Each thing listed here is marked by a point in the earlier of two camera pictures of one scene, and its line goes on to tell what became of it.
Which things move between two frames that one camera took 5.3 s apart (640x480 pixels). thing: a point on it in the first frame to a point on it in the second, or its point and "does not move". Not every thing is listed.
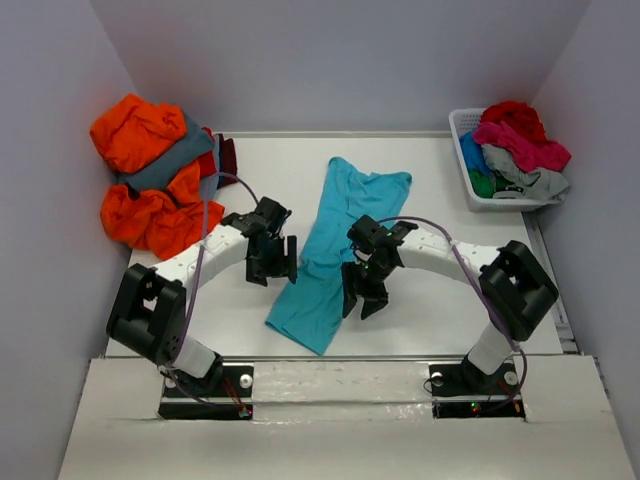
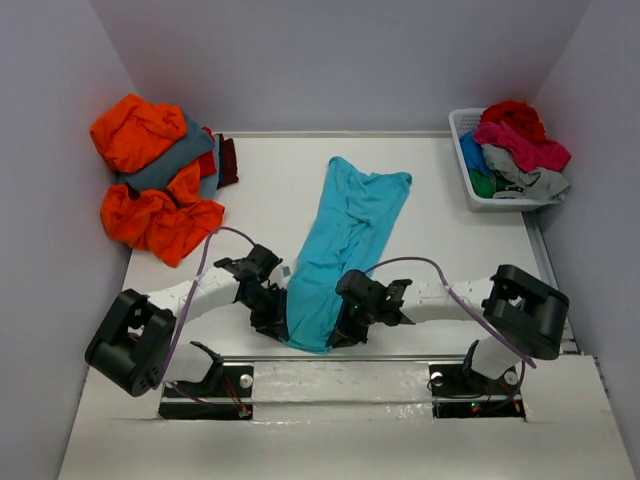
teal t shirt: [311, 311] does not move
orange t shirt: [132, 132] does not move
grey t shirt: [541, 183] does not move
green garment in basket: [487, 186] does not move
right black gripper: [351, 272] to [344, 334]
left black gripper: [284, 266] to [274, 323]
